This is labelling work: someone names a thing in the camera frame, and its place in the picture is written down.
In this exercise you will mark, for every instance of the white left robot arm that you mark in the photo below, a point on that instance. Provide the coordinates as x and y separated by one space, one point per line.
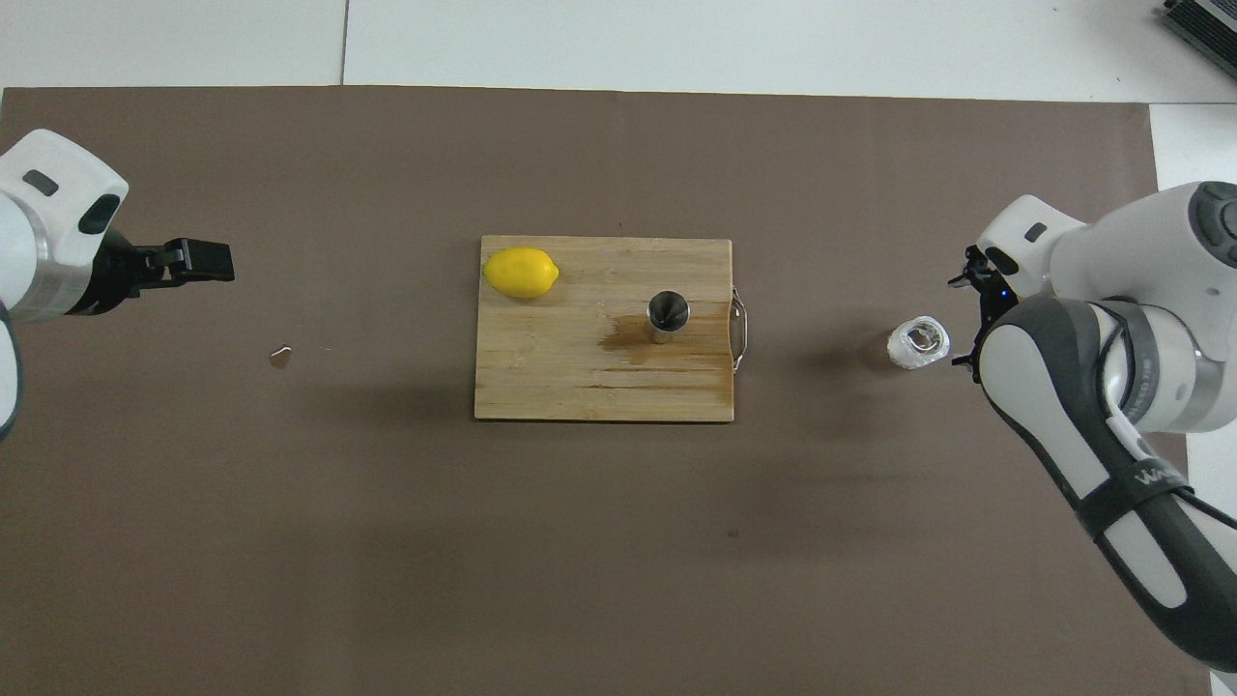
48 222

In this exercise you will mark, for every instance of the brown paper table mat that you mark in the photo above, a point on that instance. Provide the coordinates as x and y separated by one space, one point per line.
618 561

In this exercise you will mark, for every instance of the small clear glass cup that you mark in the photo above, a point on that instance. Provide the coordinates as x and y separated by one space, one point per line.
918 344

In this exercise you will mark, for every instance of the steel double jigger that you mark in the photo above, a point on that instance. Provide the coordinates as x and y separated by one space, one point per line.
667 319

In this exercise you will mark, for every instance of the yellow lemon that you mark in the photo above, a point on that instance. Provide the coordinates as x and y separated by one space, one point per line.
520 273

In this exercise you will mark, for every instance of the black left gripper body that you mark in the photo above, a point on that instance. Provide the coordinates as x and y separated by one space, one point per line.
116 275

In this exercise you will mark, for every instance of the small liquid spill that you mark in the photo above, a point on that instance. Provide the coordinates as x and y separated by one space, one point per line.
280 356

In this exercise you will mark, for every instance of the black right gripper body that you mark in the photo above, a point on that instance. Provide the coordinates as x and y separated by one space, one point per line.
997 295

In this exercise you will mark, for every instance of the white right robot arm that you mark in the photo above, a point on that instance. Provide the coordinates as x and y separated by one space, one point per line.
1121 290

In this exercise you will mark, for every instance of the grey ribbed device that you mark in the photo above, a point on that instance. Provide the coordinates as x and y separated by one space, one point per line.
1203 29

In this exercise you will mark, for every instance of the wooden cutting board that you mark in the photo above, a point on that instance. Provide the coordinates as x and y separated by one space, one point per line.
560 367

